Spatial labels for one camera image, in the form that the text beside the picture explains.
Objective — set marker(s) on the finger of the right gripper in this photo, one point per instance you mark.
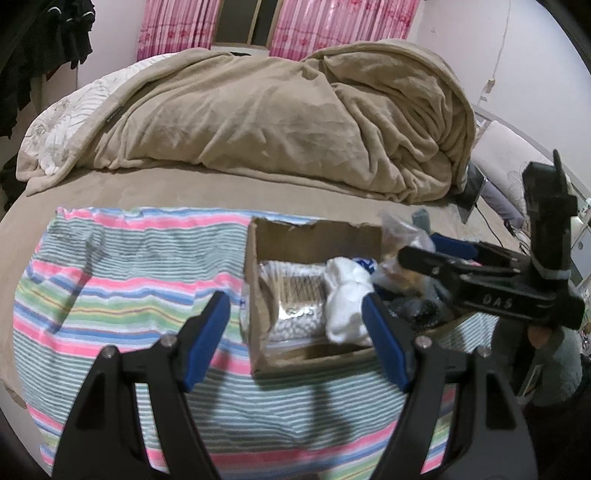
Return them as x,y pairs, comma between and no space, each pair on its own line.
482,253
505,292

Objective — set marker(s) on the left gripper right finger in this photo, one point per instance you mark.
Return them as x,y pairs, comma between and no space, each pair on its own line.
460,419

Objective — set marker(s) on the clear snack bag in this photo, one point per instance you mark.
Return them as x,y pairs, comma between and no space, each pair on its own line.
401,258

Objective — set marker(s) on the white sock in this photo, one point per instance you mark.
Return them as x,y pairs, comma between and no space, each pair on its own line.
347,283

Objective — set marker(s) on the cotton swab bag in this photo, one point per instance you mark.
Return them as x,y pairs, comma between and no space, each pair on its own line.
293,298

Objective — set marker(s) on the blue tissue pack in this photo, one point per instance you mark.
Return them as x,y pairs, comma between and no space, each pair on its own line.
368,264

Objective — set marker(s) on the person's right hand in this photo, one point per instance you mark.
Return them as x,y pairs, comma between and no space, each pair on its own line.
544,338

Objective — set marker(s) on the grey pillow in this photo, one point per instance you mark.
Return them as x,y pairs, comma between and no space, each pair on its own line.
502,206

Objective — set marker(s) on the white floral pillow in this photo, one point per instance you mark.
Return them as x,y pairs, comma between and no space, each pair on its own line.
502,155

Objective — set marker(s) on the dark grey dotted sock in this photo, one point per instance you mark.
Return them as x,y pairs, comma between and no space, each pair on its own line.
421,311

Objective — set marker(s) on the striped colourful cloth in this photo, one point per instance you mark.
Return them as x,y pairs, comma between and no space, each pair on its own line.
103,277

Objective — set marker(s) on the beige fleece blanket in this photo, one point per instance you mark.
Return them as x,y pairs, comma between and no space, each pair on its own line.
386,120

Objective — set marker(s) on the open cardboard box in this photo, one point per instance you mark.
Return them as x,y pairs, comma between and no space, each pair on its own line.
313,242

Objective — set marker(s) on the pink curtain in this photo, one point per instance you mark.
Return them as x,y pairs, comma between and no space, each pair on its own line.
286,29

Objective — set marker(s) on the floral white duvet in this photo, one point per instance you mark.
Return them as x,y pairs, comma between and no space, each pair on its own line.
43,149

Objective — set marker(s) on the black hanging clothes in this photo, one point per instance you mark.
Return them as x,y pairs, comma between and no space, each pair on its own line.
37,38

